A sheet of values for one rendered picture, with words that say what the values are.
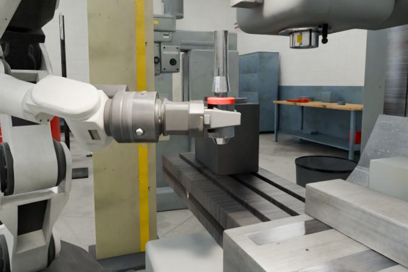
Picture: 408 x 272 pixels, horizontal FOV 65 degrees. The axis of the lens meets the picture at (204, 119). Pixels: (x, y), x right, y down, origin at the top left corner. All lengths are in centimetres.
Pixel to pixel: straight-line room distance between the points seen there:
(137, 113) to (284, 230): 28
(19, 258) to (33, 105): 68
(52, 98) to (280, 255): 40
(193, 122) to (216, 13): 1001
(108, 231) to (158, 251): 174
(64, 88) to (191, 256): 37
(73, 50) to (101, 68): 734
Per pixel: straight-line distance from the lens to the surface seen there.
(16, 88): 63
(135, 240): 245
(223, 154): 83
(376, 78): 96
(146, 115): 51
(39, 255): 119
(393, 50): 93
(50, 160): 95
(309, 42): 56
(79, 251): 144
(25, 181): 95
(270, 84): 796
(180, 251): 66
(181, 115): 51
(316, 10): 48
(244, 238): 37
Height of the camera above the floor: 122
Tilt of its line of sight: 6 degrees down
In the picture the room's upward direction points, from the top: straight up
